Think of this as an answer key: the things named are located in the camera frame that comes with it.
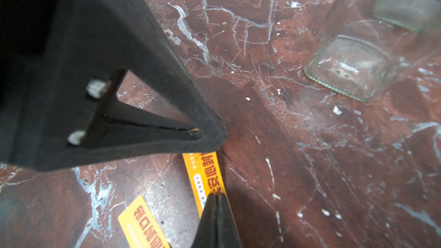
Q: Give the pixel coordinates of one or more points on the peeled white label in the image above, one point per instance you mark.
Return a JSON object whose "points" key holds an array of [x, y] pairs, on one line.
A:
{"points": [[205, 177]]}

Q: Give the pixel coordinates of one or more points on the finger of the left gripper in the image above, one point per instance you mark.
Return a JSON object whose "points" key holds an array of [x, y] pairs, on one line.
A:
{"points": [[92, 81]]}

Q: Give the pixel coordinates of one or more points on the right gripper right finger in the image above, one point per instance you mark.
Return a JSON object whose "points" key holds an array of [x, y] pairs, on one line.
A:
{"points": [[227, 233]]}

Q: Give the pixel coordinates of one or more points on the peeled gold label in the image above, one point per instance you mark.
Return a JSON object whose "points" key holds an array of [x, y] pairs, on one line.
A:
{"points": [[140, 227]]}

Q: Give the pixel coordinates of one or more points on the short glass bottle gold label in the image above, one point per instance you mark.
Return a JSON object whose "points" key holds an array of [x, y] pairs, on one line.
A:
{"points": [[414, 15]]}

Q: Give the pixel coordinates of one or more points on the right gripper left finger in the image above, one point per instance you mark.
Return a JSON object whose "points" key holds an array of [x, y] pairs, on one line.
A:
{"points": [[206, 235]]}

